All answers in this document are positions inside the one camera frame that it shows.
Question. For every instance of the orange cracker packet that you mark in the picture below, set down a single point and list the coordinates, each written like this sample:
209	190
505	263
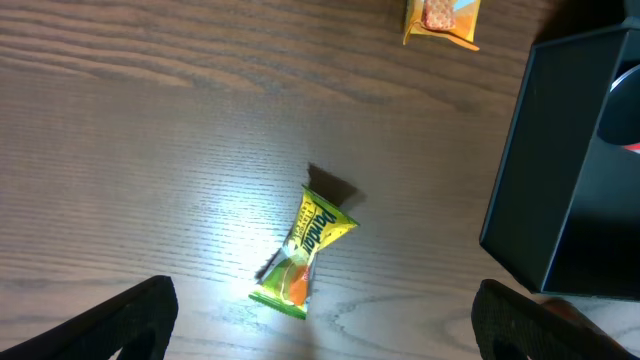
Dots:
454	20

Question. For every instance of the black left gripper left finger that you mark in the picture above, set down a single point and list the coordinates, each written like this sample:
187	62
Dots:
135	324

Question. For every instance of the red Pringles can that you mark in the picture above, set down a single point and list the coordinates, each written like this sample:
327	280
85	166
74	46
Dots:
619	124

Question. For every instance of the green pandan snack packet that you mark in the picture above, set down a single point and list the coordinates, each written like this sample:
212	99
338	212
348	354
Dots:
285	285

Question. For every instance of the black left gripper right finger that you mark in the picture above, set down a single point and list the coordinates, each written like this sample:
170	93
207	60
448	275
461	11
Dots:
508	325

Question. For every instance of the black open gift box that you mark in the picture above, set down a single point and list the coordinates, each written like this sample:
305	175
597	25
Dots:
563	217

